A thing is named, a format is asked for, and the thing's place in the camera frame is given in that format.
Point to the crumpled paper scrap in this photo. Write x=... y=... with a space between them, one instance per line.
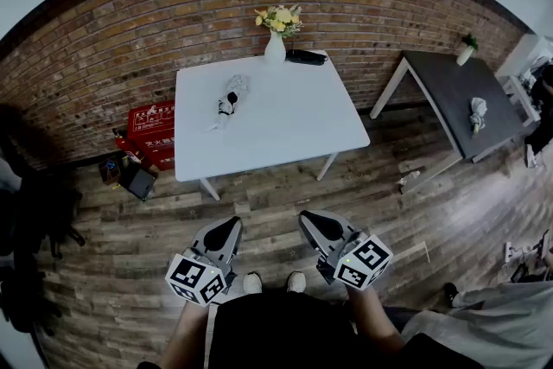
x=408 y=179

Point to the yellow flower bouquet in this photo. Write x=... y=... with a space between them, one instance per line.
x=281 y=17

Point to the person's white shoe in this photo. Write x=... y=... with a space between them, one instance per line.
x=252 y=283
x=296 y=281

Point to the person's left white shoe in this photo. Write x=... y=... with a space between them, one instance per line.
x=252 y=283

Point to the black case on table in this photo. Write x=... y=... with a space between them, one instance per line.
x=307 y=57

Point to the person's black clothing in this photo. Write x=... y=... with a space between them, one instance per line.
x=281 y=332

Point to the black screen box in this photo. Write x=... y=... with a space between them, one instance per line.
x=138 y=183

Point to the person's left forearm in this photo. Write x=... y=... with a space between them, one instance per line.
x=183 y=337

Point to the white cabinet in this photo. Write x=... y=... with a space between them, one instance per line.
x=525 y=52

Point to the red fire extinguisher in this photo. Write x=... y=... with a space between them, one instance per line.
x=129 y=149

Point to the person's right forearm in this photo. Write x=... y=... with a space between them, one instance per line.
x=376 y=324

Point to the black office chair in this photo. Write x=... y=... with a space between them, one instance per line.
x=34 y=203

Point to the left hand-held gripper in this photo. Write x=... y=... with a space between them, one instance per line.
x=203 y=276

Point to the small white vase green plant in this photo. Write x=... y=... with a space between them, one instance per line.
x=464 y=55

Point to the dark grey side table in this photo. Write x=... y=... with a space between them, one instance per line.
x=449 y=99

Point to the small dark box blue sign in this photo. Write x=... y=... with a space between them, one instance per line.
x=108 y=170

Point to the grey white umbrella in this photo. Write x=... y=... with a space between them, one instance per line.
x=237 y=84

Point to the person's right white shoe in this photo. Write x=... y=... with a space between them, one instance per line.
x=296 y=281

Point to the white table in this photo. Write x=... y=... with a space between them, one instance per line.
x=294 y=116

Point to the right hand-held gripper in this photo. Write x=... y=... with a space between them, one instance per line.
x=363 y=261

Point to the pile of grey equipment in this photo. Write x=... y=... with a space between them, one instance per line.
x=525 y=255

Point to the red fire extinguisher box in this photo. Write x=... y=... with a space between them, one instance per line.
x=151 y=134

